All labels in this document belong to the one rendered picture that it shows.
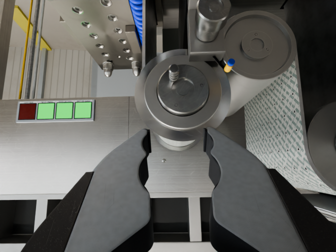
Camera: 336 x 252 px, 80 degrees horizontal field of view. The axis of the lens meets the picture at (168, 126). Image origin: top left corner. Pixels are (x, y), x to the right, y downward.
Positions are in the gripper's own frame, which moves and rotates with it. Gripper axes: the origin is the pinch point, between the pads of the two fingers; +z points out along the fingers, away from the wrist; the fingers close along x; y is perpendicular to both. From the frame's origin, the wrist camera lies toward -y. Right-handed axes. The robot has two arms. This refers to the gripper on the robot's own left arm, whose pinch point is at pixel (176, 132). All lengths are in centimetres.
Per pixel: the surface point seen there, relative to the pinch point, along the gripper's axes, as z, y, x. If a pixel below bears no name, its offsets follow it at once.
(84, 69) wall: 230, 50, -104
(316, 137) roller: 14.1, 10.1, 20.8
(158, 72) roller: 19.5, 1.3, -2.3
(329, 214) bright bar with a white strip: 11.0, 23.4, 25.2
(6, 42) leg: 87, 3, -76
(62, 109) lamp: 47, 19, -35
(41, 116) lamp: 46, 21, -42
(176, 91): 16.9, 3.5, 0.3
